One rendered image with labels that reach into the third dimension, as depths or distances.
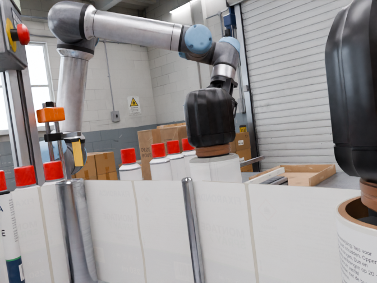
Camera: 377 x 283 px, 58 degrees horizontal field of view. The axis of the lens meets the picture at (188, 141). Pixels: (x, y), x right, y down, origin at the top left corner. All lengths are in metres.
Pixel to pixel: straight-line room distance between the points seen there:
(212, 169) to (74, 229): 0.22
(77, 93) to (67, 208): 0.71
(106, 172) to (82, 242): 3.84
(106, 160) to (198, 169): 3.80
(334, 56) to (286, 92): 5.07
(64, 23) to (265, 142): 4.75
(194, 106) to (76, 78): 0.67
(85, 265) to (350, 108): 0.41
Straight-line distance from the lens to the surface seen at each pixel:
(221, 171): 0.54
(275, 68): 5.38
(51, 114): 0.77
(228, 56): 1.10
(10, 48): 0.70
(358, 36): 0.18
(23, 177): 0.67
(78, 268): 0.51
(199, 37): 0.96
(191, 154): 0.94
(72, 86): 1.15
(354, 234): 0.19
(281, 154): 5.41
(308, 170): 1.67
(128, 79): 7.35
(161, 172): 0.84
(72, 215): 0.49
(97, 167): 4.26
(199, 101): 0.53
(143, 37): 1.00
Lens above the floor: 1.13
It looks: 3 degrees down
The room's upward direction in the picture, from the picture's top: 7 degrees counter-clockwise
